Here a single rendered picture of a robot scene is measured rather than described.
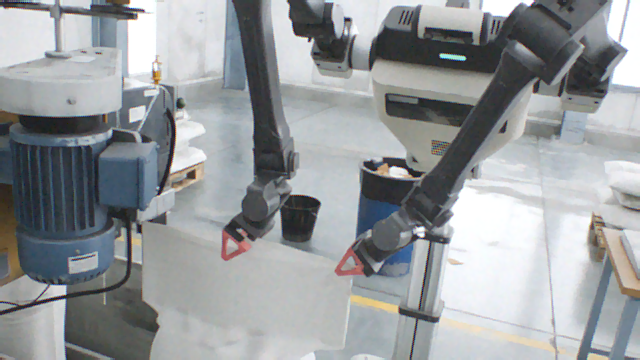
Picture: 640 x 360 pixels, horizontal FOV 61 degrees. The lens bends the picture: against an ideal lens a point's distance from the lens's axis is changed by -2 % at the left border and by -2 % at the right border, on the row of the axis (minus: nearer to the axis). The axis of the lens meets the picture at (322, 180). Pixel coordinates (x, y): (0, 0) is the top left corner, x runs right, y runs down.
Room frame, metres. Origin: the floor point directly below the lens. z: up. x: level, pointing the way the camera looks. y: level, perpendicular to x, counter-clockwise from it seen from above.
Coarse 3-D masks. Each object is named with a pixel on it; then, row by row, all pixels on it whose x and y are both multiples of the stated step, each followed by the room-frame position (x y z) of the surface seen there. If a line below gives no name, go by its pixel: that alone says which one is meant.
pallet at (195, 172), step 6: (204, 162) 4.71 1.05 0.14; (186, 168) 4.47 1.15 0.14; (192, 168) 4.51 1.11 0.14; (198, 168) 4.61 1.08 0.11; (174, 174) 4.28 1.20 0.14; (180, 174) 4.33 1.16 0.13; (192, 174) 4.58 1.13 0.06; (198, 174) 4.61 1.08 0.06; (186, 180) 4.52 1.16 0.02; (192, 180) 4.54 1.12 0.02; (198, 180) 4.61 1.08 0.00; (174, 186) 4.33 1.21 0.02; (180, 186) 4.36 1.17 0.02; (186, 186) 4.42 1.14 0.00
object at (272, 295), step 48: (144, 240) 1.15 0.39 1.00; (192, 240) 1.10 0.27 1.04; (144, 288) 1.15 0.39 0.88; (192, 288) 1.10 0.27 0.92; (240, 288) 1.06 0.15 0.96; (288, 288) 1.06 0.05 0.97; (336, 288) 1.04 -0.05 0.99; (192, 336) 1.07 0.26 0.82; (240, 336) 1.05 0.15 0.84; (288, 336) 1.06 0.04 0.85; (336, 336) 1.04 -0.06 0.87
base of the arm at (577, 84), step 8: (576, 64) 1.21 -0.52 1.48; (568, 72) 1.24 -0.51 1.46; (576, 72) 1.20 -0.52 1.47; (568, 80) 1.23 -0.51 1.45; (576, 80) 1.22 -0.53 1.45; (584, 80) 1.20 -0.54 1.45; (592, 80) 1.19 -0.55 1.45; (608, 80) 1.21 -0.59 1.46; (568, 88) 1.22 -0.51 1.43; (576, 88) 1.23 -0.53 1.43; (584, 88) 1.21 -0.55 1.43; (592, 88) 1.21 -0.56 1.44; (600, 88) 1.20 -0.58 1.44; (592, 96) 1.21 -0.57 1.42; (600, 96) 1.20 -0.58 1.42
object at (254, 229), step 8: (240, 216) 1.07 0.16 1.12; (272, 216) 1.07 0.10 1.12; (232, 224) 1.05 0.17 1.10; (240, 224) 1.05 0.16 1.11; (248, 224) 1.06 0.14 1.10; (256, 224) 1.06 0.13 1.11; (264, 224) 1.07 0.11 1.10; (272, 224) 1.11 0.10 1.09; (248, 232) 1.04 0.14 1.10; (256, 232) 1.05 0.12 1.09
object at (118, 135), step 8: (112, 128) 0.92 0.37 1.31; (112, 136) 0.91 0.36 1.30; (120, 136) 0.91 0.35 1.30; (128, 136) 0.90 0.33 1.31; (136, 136) 0.90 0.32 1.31; (112, 208) 0.88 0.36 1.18; (120, 208) 0.87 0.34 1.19; (112, 216) 0.91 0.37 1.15; (120, 216) 0.91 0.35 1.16; (136, 216) 0.90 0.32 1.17
